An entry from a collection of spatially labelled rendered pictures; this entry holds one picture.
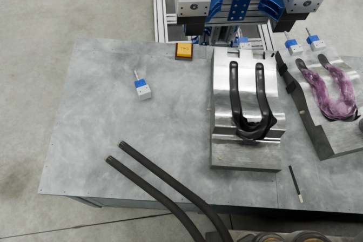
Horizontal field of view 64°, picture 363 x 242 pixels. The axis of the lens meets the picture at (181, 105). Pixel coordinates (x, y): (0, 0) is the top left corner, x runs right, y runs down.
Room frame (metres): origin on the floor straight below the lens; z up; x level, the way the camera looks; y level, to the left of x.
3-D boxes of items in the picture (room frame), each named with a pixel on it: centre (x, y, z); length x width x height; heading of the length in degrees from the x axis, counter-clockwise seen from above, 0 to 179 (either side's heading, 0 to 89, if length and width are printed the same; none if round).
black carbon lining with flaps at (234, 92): (0.52, -0.26, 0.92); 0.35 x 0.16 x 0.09; 2
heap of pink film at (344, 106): (0.61, -0.60, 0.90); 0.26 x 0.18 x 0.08; 20
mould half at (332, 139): (0.61, -0.61, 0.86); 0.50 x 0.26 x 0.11; 20
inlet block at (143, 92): (0.57, 0.18, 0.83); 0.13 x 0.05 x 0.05; 28
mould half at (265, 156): (0.51, -0.25, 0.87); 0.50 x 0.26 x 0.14; 2
